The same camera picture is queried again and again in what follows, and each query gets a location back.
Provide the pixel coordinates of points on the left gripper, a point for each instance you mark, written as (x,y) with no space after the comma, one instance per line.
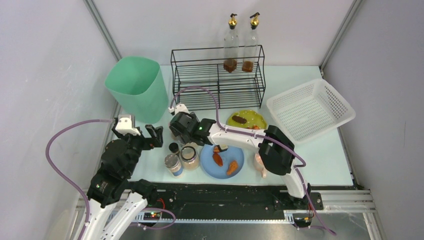
(142,138)

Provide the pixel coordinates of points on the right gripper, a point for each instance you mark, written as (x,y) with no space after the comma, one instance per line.
(178,127)

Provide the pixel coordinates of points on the silver lid shaker jar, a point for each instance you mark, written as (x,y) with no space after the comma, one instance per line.
(173,164)

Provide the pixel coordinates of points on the glass oil bottle gold spout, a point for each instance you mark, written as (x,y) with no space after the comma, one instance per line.
(251,44)

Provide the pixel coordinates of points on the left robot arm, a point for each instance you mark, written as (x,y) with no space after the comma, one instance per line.
(112,201)

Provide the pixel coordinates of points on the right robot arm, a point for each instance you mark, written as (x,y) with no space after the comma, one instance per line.
(277,152)

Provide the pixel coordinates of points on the small black lid bottle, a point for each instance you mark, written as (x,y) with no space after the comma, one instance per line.
(174,148)

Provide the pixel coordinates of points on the sushi toy piece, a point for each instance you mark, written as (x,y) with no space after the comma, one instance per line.
(220,148)

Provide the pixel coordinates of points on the red-brown food piece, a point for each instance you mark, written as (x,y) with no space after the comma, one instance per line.
(218,159)

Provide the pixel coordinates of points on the blue plate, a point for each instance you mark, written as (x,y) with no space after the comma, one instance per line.
(220,172)

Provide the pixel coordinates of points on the green plastic waste bin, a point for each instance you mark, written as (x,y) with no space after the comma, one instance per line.
(138,85)

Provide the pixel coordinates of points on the dark brown food piece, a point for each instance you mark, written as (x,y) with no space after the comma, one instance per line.
(239,119)

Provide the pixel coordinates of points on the green dotted plate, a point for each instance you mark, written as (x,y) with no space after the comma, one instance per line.
(253,118)

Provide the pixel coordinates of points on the orange fried food piece right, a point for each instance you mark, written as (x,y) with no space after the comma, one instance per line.
(254,127)

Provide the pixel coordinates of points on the pink mug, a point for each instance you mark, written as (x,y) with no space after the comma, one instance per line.
(259,165)

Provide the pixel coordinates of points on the white plastic basket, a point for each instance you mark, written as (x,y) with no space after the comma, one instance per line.
(309,110)

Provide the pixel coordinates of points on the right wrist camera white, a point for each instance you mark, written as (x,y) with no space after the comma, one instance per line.
(179,108)

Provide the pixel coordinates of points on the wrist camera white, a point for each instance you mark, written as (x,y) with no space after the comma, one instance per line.
(125,124)
(179,108)

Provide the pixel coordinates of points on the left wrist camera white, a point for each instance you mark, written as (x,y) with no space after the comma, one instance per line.
(125,124)

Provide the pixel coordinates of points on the black wire rack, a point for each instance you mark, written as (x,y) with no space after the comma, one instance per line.
(204,67)

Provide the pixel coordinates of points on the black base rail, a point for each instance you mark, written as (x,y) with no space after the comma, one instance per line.
(209,202)

